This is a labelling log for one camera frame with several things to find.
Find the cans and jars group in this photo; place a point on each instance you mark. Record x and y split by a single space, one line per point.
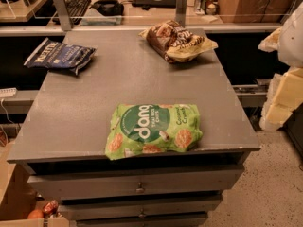
206 7

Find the blue Kettle chip bag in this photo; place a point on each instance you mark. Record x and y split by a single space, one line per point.
55 55

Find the white power strip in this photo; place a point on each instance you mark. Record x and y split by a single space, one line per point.
7 92

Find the red snack wrapper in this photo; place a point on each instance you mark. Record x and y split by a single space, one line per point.
51 207

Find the grey drawer cabinet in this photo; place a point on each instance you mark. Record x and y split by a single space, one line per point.
62 142

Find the yellow foam blocks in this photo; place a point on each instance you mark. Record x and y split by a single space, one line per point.
285 93

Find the black keyboard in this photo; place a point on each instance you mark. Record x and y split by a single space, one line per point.
76 9

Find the brown chip bag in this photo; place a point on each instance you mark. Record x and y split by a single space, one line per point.
175 43

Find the black laptop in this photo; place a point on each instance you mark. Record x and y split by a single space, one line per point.
154 3

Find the orange fruit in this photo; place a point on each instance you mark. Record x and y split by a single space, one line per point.
37 213

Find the brown cardboard box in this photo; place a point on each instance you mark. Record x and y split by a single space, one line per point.
253 11

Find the black headphones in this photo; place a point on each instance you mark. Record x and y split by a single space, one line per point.
108 7

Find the green Dang chip bag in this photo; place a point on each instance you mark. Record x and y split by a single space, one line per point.
152 128

